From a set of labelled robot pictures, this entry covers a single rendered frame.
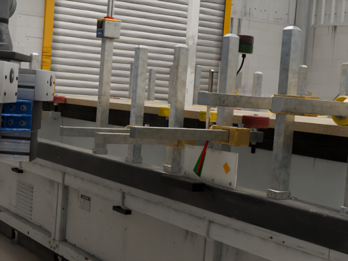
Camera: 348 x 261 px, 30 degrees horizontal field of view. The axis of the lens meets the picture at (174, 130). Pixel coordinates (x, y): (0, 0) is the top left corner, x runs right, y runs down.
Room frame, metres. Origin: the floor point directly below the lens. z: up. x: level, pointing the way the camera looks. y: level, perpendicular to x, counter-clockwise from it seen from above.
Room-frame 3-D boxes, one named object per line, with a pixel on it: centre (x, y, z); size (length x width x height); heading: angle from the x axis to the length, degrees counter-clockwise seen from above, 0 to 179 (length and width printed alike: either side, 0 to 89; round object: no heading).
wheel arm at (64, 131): (2.23, 0.18, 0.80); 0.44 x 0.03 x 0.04; 124
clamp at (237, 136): (1.88, -0.16, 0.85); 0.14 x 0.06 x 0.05; 34
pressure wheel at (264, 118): (1.91, -0.24, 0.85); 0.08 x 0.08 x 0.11
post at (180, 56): (2.10, 0.00, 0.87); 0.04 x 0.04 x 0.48; 34
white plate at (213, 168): (1.90, -0.11, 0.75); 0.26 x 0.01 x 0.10; 34
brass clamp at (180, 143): (2.08, -0.02, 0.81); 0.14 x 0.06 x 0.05; 34
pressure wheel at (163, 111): (2.34, 0.02, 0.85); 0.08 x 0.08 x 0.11
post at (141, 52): (2.31, 0.14, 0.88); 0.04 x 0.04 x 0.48; 34
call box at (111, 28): (2.52, 0.28, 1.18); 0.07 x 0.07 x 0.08; 34
